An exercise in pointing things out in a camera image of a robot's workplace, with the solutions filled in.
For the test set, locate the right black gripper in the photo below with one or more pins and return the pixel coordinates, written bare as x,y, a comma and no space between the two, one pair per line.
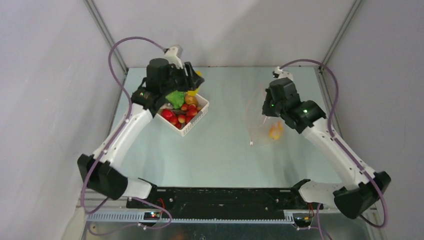
268,101

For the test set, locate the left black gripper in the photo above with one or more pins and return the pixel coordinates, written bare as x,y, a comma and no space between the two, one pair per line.
194,80

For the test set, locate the green toy lettuce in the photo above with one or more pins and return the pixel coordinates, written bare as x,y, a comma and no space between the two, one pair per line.
176,99

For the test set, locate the orange toy fruit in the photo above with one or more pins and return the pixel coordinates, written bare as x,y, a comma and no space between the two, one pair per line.
276,131

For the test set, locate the clear zip top bag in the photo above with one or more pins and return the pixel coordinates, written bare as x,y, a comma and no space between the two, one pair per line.
257,124

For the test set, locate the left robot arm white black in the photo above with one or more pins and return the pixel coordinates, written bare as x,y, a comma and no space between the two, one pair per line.
101,170

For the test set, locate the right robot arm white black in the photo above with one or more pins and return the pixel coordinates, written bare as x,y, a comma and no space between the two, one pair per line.
361,186

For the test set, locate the brown toy potato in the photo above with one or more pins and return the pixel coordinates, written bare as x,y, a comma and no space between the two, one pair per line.
191,100

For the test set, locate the white perforated plastic basket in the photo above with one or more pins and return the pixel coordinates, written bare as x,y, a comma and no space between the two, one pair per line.
183,129

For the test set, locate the red toy apple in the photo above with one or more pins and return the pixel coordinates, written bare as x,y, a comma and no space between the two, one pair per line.
167,114

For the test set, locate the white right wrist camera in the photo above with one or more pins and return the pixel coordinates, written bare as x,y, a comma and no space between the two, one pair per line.
279,73

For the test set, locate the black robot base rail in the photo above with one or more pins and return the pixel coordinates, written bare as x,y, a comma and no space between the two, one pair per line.
268,203

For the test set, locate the grey slotted cable duct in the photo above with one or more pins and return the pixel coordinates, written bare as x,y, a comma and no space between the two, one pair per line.
147,217

